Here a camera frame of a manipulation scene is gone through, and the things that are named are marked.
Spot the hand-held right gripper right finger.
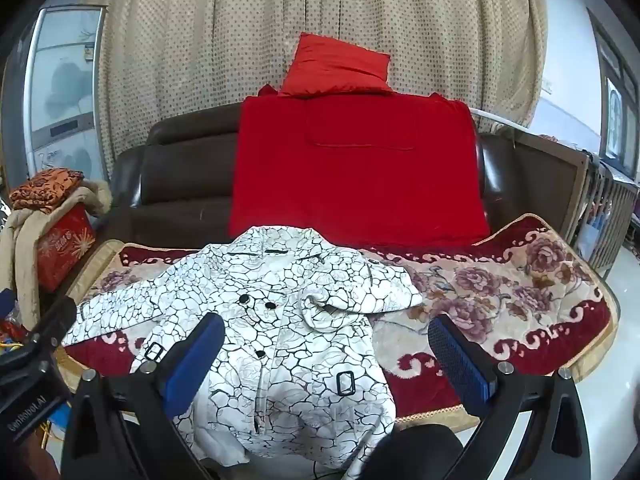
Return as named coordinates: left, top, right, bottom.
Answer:
left=429, top=314, right=593, bottom=480

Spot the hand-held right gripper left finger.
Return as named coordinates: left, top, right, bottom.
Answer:
left=60, top=312, right=226, bottom=480

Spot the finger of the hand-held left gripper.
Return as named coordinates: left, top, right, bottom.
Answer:
left=30, top=297, right=77, bottom=356

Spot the white black crackle print coat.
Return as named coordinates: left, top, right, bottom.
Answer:
left=62, top=226, right=426, bottom=480

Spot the red printed box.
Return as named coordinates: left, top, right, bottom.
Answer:
left=35, top=205, right=97, bottom=293

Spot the floral red beige blanket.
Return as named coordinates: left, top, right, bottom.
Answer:
left=55, top=214, right=618, bottom=433

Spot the orange patterned cloth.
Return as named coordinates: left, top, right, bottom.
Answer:
left=9, top=169, right=86, bottom=211

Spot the dark brown leather sofa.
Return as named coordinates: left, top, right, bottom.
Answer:
left=107, top=102, right=516, bottom=261

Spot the wooden crib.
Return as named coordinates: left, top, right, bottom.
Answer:
left=512, top=132, right=640, bottom=283

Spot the silver refrigerator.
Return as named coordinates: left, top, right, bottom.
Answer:
left=22, top=5, right=108, bottom=181

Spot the white rod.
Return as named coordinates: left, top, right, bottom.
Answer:
left=470, top=107, right=536, bottom=133

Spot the red pillow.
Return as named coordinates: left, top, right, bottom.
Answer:
left=277, top=32, right=396, bottom=98

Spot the beige dotted curtain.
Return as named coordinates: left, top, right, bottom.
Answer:
left=80, top=0, right=548, bottom=161

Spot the window frame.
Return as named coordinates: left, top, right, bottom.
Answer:
left=587, top=10, right=640, bottom=181

